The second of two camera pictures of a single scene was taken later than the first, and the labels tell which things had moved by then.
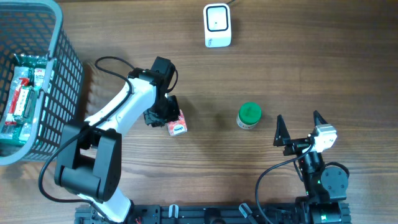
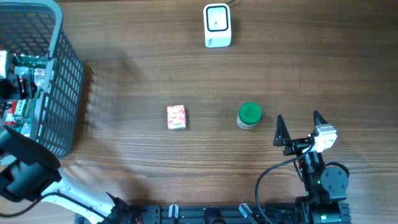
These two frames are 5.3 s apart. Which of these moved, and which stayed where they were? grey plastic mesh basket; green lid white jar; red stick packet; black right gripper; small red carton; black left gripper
Moved: black left gripper; small red carton
Stayed: grey plastic mesh basket; black right gripper; green lid white jar; red stick packet
